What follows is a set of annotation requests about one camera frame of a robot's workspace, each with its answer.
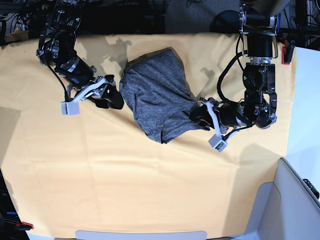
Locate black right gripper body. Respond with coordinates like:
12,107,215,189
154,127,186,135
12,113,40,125
79,74,116,102

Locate red black clamp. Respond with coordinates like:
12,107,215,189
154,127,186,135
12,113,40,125
15,222,34,231

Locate grey long-sleeve T-shirt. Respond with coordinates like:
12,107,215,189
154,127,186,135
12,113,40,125
119,47,203,144

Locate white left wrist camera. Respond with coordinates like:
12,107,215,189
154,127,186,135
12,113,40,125
198,97,245,153

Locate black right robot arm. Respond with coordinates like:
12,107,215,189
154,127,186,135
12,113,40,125
36,0,124,116

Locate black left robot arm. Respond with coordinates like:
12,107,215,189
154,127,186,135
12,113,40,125
189,0,290,140

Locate red clamp at table edge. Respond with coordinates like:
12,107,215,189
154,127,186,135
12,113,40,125
281,39,296,65

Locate black round chair base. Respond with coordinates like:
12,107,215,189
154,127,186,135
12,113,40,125
209,10,240,34

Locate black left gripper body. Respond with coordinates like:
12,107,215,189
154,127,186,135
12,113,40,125
199,98,240,137

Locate yellow table cloth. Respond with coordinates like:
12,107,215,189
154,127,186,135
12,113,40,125
0,40,297,238

